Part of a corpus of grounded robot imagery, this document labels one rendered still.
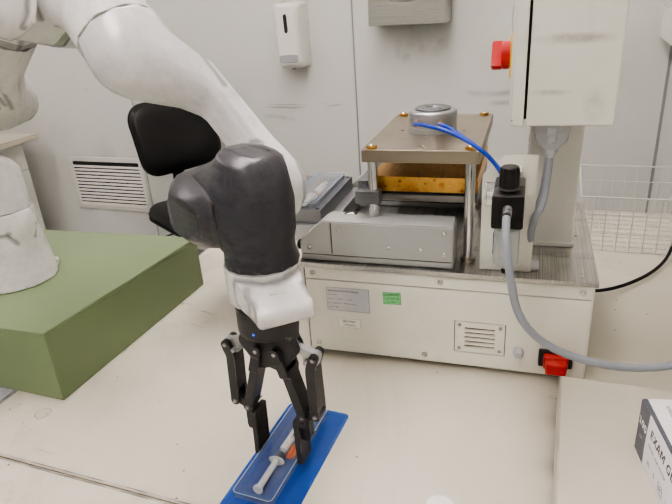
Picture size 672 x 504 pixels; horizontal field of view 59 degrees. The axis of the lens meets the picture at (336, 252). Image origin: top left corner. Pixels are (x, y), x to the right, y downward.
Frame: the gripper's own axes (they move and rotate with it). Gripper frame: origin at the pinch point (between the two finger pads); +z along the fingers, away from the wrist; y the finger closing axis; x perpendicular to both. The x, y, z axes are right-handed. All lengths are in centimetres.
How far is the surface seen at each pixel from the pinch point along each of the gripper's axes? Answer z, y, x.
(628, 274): 4, -46, -71
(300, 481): 4.6, -3.7, 2.8
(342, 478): 4.6, -8.8, 0.6
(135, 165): 25, 183, -190
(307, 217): -18.4, 9.0, -32.2
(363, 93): -13, 54, -193
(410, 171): -26.4, -8.3, -36.2
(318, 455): 4.6, -4.1, -2.3
